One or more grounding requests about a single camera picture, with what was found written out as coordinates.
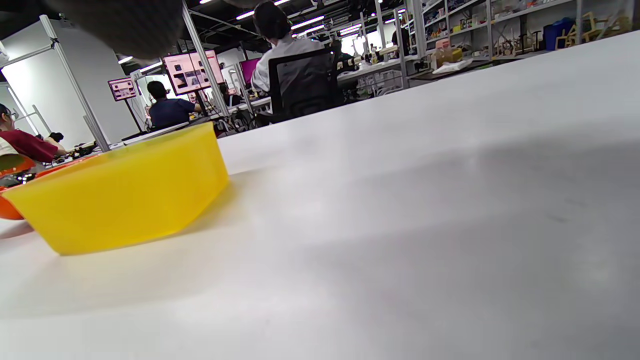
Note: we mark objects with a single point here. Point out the yellow plastic food container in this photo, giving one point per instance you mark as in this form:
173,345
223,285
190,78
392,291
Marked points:
125,190

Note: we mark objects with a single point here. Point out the black office chair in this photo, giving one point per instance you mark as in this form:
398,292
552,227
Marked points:
300,85

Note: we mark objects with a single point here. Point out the aluminium frame post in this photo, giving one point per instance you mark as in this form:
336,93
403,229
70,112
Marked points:
205,60
75,82

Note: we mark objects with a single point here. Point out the white tissue packet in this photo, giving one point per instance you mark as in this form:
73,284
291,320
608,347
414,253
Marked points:
452,67

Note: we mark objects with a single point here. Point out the person's right hand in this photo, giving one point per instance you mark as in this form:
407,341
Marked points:
125,25

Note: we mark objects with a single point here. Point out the small pink monitor screen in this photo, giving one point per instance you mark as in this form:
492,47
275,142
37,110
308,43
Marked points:
122,89

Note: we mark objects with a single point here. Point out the white storage shelves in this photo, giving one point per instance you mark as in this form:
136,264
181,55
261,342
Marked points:
500,30

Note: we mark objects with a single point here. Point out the orange plastic bowl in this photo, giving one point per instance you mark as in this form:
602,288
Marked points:
7,207

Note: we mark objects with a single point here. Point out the brown top side table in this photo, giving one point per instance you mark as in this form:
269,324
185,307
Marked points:
480,72

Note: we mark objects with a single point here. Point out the large pink monitor screen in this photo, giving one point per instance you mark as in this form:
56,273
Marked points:
187,72

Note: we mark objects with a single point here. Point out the magenta monitor screen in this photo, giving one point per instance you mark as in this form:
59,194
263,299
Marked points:
250,70

